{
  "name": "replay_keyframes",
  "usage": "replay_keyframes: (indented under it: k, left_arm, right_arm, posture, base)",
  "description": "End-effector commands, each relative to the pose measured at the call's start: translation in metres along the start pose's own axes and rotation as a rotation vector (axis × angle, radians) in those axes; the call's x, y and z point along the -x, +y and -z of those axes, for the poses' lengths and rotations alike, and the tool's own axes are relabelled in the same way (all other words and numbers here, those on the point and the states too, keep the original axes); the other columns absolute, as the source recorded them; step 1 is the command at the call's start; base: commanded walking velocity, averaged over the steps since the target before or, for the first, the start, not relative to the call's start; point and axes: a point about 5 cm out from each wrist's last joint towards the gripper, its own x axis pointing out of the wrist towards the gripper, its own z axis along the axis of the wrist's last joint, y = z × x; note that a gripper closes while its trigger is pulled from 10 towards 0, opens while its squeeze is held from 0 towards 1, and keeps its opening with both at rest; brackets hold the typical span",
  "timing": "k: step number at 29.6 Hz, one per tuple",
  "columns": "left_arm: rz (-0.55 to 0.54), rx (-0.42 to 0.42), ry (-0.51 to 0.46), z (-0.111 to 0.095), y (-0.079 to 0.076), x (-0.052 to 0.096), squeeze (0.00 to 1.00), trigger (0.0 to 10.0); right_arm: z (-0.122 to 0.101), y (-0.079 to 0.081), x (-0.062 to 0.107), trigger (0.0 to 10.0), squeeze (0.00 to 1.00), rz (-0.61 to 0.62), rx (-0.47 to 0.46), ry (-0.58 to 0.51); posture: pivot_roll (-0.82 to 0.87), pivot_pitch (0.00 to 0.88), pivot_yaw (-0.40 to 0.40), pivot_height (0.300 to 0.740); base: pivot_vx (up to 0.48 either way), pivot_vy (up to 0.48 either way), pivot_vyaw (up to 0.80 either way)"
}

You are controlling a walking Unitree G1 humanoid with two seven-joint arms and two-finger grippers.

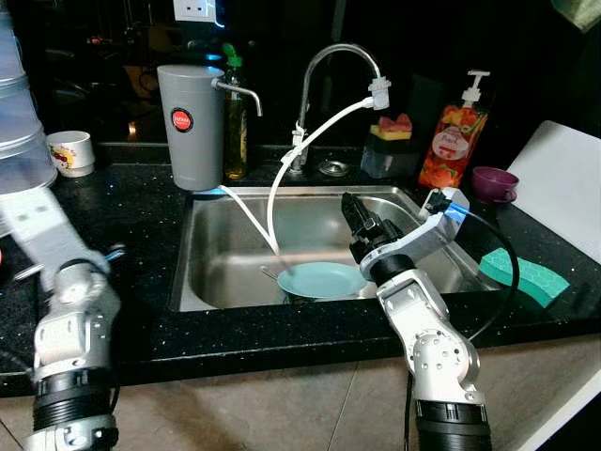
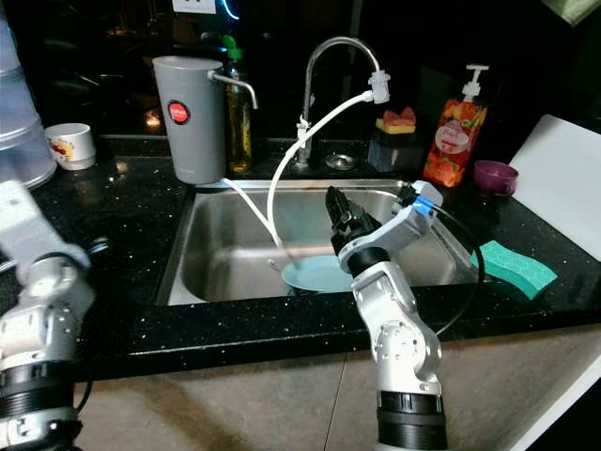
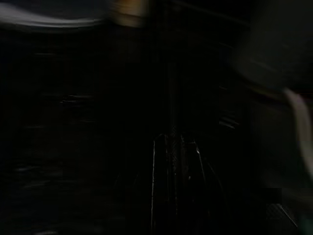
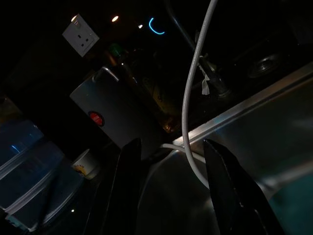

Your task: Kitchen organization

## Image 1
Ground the light blue plate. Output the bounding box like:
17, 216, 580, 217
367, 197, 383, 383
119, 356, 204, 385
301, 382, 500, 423
277, 260, 370, 303

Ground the chrome countertop hole cover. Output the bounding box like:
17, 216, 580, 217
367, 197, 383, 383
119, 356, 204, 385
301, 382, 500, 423
316, 159, 351, 179

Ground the dark sponge holder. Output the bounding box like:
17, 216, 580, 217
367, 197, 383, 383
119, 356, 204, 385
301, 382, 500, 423
360, 136, 420, 182

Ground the red yellow sponge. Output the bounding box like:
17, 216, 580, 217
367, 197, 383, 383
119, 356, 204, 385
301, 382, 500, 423
375, 113, 415, 143

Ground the white filter outlet tube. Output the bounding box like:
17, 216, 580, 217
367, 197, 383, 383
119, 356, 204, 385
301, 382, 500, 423
220, 185, 279, 256

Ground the orange dish soap pump bottle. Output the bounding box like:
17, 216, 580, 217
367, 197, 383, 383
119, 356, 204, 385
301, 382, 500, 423
417, 70, 492, 192

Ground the white faucet adapter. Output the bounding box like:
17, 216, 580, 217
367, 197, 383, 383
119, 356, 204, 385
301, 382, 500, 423
367, 76, 393, 112

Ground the stainless steel sink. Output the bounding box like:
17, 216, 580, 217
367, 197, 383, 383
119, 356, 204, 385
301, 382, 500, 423
170, 184, 500, 314

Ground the purple cup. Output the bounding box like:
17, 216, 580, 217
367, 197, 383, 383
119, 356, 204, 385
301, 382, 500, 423
471, 165, 520, 205

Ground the oil bottle with green cap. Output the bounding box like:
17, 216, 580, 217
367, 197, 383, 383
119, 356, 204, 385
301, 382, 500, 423
221, 42, 252, 182

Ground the chrome gooseneck faucet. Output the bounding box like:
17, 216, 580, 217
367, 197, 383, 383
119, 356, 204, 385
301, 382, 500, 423
290, 42, 384, 176

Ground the green sponge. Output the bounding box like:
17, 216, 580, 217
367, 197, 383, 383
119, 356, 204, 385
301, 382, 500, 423
478, 246, 572, 309

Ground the grey water filter canister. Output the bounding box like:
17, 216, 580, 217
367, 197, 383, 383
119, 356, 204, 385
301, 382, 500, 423
156, 63, 265, 194

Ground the white cutting board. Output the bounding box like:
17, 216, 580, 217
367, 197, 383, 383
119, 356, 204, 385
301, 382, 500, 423
506, 119, 601, 265

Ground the white printed cup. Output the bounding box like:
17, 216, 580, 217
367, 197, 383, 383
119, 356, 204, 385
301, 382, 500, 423
45, 130, 97, 179

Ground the olive green hanging cloth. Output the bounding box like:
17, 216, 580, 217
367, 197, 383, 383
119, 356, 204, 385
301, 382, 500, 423
551, 0, 601, 33

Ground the translucent plastic container stack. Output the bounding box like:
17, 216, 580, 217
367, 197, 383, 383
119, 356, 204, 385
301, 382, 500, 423
0, 14, 58, 196

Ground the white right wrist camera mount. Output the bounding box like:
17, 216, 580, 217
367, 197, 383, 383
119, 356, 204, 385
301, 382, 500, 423
361, 187, 471, 284

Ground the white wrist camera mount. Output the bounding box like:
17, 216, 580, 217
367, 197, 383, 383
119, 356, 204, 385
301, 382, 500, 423
0, 185, 105, 274
361, 187, 471, 284

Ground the white faucet hose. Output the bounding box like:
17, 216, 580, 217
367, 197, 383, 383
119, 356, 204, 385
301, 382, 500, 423
265, 96, 375, 254

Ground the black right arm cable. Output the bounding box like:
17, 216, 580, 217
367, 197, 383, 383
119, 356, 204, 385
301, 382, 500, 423
449, 200, 523, 345

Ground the white wall socket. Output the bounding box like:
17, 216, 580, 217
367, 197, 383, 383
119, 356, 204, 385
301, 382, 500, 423
172, 0, 218, 24

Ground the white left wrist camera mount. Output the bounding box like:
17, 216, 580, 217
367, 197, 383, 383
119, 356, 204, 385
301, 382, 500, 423
0, 185, 105, 274

